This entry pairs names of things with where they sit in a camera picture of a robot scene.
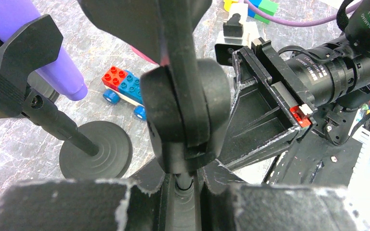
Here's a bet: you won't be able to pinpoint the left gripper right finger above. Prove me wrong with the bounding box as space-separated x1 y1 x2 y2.
198 161 367 231

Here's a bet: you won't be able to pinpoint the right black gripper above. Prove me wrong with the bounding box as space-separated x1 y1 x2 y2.
215 38 317 170

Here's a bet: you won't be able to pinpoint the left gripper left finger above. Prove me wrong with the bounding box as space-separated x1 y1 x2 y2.
0 161 172 231

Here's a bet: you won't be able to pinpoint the black microphone stand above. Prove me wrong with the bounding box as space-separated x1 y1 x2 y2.
79 0 231 190
0 14 132 179

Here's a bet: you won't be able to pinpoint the pink toy microphone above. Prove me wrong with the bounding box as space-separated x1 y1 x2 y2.
130 46 158 65

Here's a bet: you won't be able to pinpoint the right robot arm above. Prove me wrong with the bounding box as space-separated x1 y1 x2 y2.
215 0 370 169

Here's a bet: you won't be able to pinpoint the purple toy microphone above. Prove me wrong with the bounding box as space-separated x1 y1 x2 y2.
0 0 88 101

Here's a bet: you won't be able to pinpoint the stacked orange blue green blocks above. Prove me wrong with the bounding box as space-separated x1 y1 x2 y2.
223 0 280 25

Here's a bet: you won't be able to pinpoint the red blue toy car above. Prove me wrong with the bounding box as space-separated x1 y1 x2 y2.
101 66 147 121

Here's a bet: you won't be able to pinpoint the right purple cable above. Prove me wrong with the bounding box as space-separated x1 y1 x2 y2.
242 0 364 28

